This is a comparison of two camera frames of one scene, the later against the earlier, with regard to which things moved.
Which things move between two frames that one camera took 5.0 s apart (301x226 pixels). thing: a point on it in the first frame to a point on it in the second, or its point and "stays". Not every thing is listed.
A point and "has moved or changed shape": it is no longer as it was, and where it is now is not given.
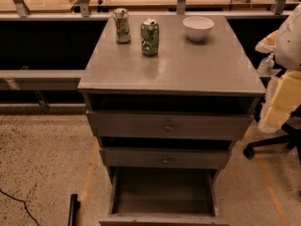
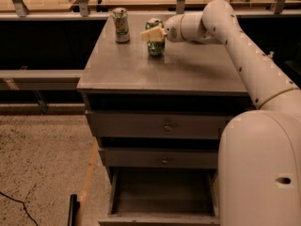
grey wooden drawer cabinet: x=166 y=124 stays
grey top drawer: x=222 y=125 stays
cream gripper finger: x=284 y=97 to x=176 y=30
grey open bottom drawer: x=162 y=197 stays
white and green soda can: x=122 y=26 stays
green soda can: x=150 y=34 has moved or changed shape
